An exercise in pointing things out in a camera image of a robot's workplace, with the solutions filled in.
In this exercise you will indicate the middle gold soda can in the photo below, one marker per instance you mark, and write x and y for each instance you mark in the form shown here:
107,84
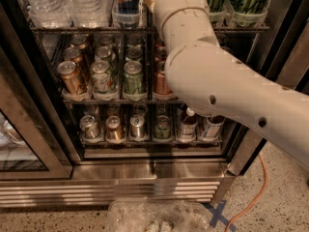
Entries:
74,54

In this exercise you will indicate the bottom gold can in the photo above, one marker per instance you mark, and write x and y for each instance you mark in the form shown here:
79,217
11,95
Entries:
114,128

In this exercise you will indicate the front gold soda can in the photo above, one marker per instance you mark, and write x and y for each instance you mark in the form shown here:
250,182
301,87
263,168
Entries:
72,78

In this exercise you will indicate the orange soda can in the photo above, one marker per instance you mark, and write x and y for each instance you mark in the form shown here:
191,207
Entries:
160,54
160,85

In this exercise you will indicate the bottom silver green can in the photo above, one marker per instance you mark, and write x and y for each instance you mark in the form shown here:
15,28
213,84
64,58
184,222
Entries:
89,127

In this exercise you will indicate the left juice bottle white cap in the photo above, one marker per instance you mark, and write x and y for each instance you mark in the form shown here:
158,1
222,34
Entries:
187,124

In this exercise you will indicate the right clear water bottle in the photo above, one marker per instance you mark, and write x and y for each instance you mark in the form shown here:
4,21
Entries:
91,13

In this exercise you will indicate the right juice bottle white cap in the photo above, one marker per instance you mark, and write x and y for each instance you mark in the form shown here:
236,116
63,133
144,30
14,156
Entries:
212,126

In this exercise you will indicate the juice bottle white cap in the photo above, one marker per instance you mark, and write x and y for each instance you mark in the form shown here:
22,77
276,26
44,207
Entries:
187,124
212,126

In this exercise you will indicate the middle white green soda can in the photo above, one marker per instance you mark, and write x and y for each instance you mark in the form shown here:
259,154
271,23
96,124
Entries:
105,53

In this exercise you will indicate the glass fridge door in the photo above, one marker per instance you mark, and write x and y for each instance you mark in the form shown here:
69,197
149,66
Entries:
34,152

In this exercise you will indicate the white green soda can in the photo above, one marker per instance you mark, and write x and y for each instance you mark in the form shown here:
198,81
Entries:
105,53
102,78

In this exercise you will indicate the clear plastic bin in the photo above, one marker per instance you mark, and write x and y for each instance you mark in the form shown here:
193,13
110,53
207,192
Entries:
156,216

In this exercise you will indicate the clear water bottle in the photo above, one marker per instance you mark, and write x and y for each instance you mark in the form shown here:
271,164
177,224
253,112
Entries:
91,13
49,13

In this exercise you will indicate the front orange soda can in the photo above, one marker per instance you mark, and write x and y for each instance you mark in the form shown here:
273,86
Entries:
160,85

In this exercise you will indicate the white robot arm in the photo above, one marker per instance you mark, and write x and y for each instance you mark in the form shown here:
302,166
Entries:
209,79

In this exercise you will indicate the middle orange soda can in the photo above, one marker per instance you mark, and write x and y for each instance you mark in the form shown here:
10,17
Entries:
160,54

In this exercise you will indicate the stainless steel fridge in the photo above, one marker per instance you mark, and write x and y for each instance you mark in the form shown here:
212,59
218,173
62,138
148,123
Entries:
105,170

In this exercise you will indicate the blue tape cross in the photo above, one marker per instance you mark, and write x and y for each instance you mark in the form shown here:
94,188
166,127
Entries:
217,217

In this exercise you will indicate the front white green soda can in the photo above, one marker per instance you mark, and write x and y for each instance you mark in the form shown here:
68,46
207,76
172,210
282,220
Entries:
102,78

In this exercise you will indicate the gold soda can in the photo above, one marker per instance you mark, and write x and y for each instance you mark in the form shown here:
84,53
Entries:
72,78
74,54

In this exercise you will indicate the left clear water bottle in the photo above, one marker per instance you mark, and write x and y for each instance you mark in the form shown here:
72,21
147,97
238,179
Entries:
49,13

